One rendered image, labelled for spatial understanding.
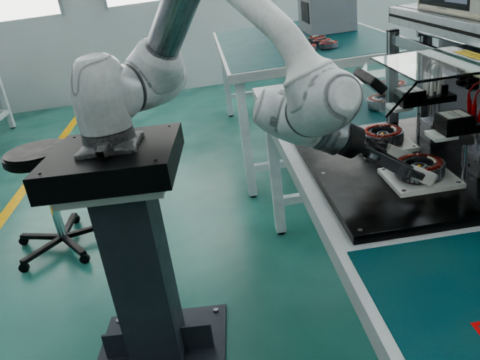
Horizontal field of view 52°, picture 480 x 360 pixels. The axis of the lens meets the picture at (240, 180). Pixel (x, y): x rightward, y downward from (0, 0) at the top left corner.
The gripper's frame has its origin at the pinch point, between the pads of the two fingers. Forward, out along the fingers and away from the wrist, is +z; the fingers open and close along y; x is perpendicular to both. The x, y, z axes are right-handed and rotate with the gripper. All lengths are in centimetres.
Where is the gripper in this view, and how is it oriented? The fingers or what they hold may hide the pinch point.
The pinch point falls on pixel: (417, 167)
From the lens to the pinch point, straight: 122.7
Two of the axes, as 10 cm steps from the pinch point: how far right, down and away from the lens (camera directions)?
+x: 3.9, -8.6, -3.4
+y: 0.9, 4.0, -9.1
